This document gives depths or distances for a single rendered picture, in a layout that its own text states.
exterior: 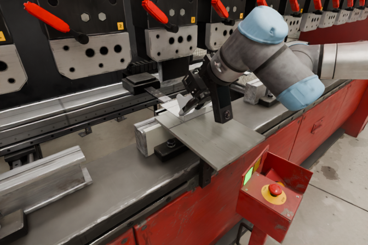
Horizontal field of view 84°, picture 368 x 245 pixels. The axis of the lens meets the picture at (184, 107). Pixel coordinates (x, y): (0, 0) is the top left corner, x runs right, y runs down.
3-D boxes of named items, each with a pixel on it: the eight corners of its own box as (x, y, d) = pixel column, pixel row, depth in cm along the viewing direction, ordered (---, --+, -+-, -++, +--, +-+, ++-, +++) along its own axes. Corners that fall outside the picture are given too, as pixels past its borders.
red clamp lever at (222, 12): (220, -4, 51) (236, 22, 58) (208, -4, 54) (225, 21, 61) (216, 3, 51) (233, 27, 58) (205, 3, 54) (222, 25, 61)
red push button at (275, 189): (277, 203, 61) (280, 195, 59) (264, 196, 63) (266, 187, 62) (281, 194, 64) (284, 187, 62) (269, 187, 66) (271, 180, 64)
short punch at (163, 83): (162, 88, 60) (161, 57, 56) (159, 86, 62) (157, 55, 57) (189, 81, 66) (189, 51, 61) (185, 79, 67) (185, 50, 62)
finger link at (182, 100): (172, 101, 63) (190, 85, 57) (181, 118, 62) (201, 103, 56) (165, 103, 61) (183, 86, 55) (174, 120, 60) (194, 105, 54)
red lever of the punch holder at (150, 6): (149, -3, 40) (180, 28, 47) (140, -3, 43) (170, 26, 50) (145, 5, 40) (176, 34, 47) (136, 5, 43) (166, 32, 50)
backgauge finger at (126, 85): (154, 111, 67) (153, 98, 65) (122, 87, 85) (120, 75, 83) (182, 101, 74) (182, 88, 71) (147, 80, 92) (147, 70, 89)
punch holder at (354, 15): (349, 22, 126) (360, -8, 118) (333, 21, 132) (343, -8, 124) (356, 21, 134) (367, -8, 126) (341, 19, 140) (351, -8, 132)
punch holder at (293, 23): (280, 36, 83) (290, -10, 75) (262, 34, 89) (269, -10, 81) (298, 33, 91) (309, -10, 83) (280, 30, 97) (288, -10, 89)
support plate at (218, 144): (217, 171, 44) (217, 168, 43) (154, 120, 62) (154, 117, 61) (264, 139, 53) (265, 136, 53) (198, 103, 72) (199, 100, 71)
